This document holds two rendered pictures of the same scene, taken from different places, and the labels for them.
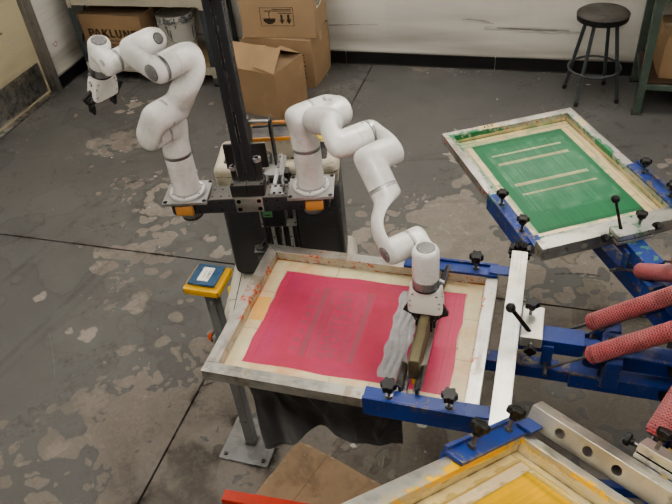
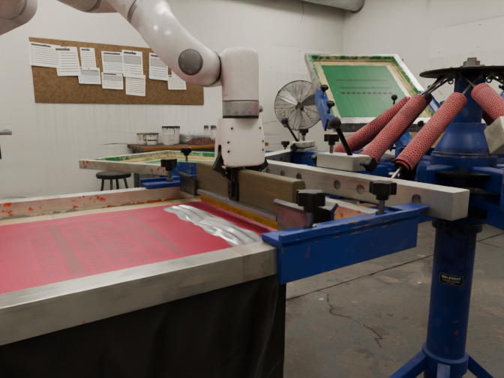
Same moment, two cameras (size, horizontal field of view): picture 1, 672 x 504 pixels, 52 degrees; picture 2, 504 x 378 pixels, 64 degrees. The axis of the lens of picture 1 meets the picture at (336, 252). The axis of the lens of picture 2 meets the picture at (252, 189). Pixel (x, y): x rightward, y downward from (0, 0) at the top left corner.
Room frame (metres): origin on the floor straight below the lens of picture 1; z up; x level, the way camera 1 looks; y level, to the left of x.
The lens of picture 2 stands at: (0.87, 0.41, 1.17)
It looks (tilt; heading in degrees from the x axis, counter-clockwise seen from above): 10 degrees down; 307
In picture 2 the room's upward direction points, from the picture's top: straight up
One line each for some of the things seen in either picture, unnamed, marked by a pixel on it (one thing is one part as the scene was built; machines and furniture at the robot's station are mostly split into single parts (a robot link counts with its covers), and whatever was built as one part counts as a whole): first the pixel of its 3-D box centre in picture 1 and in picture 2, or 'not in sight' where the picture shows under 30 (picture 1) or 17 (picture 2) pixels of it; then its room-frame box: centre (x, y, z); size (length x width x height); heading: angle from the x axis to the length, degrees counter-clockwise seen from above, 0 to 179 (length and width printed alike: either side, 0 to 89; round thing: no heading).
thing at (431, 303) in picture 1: (425, 296); (241, 139); (1.39, -0.24, 1.12); 0.10 x 0.07 x 0.11; 70
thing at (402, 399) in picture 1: (418, 408); (346, 238); (1.12, -0.17, 0.97); 0.30 x 0.05 x 0.07; 70
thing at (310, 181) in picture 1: (309, 164); not in sight; (2.00, 0.06, 1.21); 0.16 x 0.13 x 0.15; 174
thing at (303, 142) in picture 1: (306, 125); not in sight; (1.99, 0.05, 1.37); 0.13 x 0.10 x 0.16; 117
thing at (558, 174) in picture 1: (573, 174); (223, 144); (2.00, -0.88, 1.05); 1.08 x 0.61 x 0.23; 10
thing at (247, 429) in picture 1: (232, 368); not in sight; (1.77, 0.45, 0.48); 0.22 x 0.22 x 0.96; 70
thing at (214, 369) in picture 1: (358, 322); (145, 223); (1.47, -0.04, 0.97); 0.79 x 0.58 x 0.04; 70
